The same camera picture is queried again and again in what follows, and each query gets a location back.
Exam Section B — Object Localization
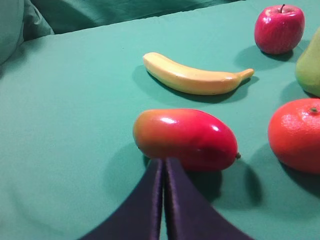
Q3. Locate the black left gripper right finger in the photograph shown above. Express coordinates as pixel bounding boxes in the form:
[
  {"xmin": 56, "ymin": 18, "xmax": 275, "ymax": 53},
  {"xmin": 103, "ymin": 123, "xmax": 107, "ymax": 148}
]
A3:
[{"xmin": 164, "ymin": 158, "xmax": 251, "ymax": 240}]

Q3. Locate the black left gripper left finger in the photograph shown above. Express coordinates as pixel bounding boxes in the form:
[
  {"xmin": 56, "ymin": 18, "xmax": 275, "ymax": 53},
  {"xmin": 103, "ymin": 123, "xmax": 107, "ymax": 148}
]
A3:
[{"xmin": 81, "ymin": 159, "xmax": 164, "ymax": 240}]

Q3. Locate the green pear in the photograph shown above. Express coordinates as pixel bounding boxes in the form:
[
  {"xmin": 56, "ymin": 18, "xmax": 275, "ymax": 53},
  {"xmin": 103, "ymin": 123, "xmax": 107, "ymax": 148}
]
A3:
[{"xmin": 295, "ymin": 27, "xmax": 320, "ymax": 97}]

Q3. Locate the red yellow mango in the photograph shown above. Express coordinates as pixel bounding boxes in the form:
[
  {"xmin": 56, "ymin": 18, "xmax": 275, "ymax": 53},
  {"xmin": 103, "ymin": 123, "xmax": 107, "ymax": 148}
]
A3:
[{"xmin": 132, "ymin": 108, "xmax": 240, "ymax": 171}]

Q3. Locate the orange tangerine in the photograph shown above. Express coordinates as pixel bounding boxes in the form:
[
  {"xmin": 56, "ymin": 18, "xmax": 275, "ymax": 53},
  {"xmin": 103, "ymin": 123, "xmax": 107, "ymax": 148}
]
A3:
[{"xmin": 268, "ymin": 98, "xmax": 320, "ymax": 174}]

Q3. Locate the green tablecloth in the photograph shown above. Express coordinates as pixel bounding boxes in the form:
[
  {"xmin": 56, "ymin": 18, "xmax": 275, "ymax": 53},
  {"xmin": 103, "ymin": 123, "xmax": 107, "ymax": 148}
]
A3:
[{"xmin": 0, "ymin": 0, "xmax": 320, "ymax": 240}]

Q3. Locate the yellow banana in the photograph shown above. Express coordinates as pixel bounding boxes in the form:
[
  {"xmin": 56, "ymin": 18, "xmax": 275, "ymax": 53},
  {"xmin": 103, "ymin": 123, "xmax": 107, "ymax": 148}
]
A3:
[{"xmin": 143, "ymin": 52, "xmax": 255, "ymax": 96}]

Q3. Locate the red apple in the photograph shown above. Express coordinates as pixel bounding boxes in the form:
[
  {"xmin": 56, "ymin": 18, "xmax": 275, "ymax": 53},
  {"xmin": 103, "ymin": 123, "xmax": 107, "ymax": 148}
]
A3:
[{"xmin": 254, "ymin": 4, "xmax": 305, "ymax": 55}]

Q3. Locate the light green fabric bundle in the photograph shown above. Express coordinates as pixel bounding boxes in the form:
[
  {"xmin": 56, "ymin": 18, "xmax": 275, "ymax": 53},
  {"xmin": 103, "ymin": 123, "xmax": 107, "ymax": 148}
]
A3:
[{"xmin": 0, "ymin": 0, "xmax": 54, "ymax": 64}]

